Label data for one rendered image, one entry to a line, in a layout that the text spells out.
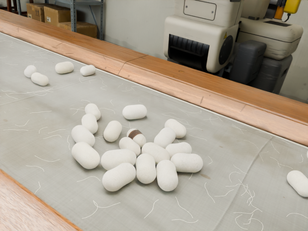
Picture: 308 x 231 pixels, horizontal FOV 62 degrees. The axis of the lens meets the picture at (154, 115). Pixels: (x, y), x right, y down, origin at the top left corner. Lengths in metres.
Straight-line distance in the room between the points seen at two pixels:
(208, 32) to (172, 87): 0.44
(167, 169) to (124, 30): 2.87
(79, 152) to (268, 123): 0.29
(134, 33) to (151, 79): 2.52
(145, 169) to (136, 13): 2.75
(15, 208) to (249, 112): 0.35
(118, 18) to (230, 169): 2.91
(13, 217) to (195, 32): 0.80
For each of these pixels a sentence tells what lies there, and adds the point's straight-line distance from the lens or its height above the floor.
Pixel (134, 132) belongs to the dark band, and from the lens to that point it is 0.32.
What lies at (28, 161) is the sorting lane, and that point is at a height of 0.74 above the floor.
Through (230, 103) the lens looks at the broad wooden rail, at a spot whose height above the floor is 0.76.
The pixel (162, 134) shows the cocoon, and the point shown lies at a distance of 0.32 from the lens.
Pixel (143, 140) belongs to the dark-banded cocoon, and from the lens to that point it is 0.32.
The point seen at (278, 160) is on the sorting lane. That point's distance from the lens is 0.38.
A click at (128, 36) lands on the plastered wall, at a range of 3.08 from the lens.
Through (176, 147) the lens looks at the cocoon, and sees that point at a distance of 0.31.
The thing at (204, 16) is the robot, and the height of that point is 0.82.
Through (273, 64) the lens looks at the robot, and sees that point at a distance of 1.15.
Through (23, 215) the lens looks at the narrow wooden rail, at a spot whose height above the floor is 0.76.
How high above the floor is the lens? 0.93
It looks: 29 degrees down
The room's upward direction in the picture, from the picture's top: 8 degrees clockwise
